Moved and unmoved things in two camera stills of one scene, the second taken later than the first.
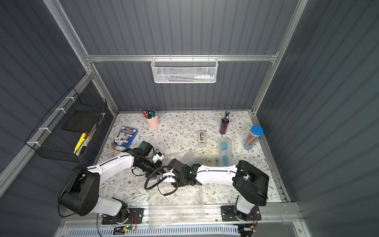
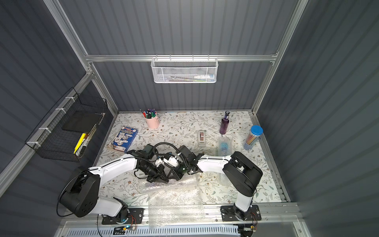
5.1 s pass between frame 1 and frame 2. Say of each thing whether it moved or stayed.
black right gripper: moved
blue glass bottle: stayed
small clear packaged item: stayed
